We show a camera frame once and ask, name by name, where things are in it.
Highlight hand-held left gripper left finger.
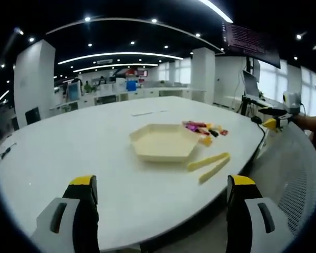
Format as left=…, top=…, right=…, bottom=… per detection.
left=31, top=174, right=100, bottom=253

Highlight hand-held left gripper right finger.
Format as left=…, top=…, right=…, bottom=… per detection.
left=225, top=174, right=289, bottom=253

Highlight yellow food tongs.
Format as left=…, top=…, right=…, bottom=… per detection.
left=187, top=151, right=231, bottom=186

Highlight pile of food candies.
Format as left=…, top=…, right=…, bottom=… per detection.
left=182, top=120, right=229, bottom=146

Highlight cream hexagonal container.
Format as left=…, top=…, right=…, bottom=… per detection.
left=129, top=123, right=201, bottom=163

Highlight black stand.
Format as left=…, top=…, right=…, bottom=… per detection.
left=240, top=94, right=256, bottom=118

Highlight open laptop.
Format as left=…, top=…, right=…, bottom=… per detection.
left=242, top=69, right=273, bottom=102

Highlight white mesh chair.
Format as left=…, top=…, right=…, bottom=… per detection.
left=249, top=122, right=316, bottom=237

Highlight hanging dark display screen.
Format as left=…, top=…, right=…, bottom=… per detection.
left=222, top=22, right=282, bottom=69

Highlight black office chair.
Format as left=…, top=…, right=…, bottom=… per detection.
left=24, top=106, right=42, bottom=125

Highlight computer monitor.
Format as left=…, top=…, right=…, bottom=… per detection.
left=67, top=82, right=82, bottom=101

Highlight long white counter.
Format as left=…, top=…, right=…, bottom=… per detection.
left=49, top=87, right=207, bottom=113

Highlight black cable with plug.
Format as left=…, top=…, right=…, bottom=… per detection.
left=250, top=115, right=270, bottom=161

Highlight thin black cable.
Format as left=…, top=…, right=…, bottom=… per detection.
left=0, top=142, right=17, bottom=159

